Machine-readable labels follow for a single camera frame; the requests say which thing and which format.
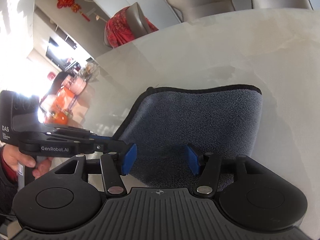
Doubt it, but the brown chair with cloth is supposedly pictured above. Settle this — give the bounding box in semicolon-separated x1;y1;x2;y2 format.
125;2;151;38

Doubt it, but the orange box on table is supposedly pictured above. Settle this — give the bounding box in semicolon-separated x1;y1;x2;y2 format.
40;87;88;128

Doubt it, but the person's left hand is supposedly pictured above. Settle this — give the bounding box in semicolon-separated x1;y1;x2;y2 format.
2;144;53;179

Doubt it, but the blue and grey towel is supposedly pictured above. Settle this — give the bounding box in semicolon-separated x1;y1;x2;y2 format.
113;85;263;189

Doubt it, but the red cloth on chair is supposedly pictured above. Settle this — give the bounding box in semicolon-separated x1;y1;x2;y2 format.
103;8;160;49

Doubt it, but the red chinese knot decoration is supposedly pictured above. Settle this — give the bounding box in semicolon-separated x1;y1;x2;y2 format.
56;0;91;22

